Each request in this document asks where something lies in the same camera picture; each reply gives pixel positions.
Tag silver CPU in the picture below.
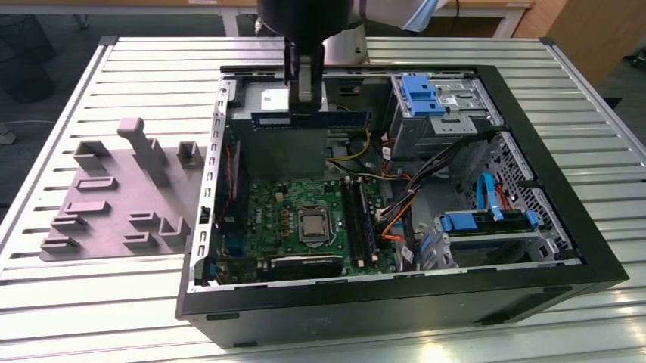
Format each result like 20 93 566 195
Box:
301 216 327 237

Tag black mesh bin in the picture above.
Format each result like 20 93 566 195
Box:
0 14 58 104

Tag metal optical drive cage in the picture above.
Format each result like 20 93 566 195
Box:
391 75 506 162

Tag orange data wire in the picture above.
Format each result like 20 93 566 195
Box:
381 206 410 241

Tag grey power supply unit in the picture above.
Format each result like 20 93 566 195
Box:
230 80 333 181

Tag green motherboard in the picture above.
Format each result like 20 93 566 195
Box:
214 178 399 283

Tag blue data wire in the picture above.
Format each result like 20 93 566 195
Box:
477 172 506 222

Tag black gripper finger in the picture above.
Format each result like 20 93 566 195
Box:
283 37 327 114

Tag metal disk bay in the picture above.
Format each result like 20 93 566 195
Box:
433 211 582 270

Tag wooden desk white legs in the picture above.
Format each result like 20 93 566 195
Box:
48 0 537 39

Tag grey parts rack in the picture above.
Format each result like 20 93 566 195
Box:
39 116 211 262

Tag black cable bundle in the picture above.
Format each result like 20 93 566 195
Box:
375 130 500 228

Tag RAM slot white clips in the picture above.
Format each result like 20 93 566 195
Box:
341 175 366 265

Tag red black twisted wire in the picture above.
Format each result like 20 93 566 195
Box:
217 145 238 228

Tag blue empty disk carrier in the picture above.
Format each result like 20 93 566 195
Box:
401 76 446 117

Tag black graphics card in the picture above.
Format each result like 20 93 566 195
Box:
255 253 345 283

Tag hard disk in blue carrier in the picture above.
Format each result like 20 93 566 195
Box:
437 210 541 238

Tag black PC case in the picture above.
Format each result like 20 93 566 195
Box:
174 64 632 349

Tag CPU socket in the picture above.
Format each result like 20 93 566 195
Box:
294 205 335 246

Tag yellow power wires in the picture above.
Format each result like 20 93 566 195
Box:
326 105 373 163

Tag wooden cabinet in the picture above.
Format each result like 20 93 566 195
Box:
514 0 646 90

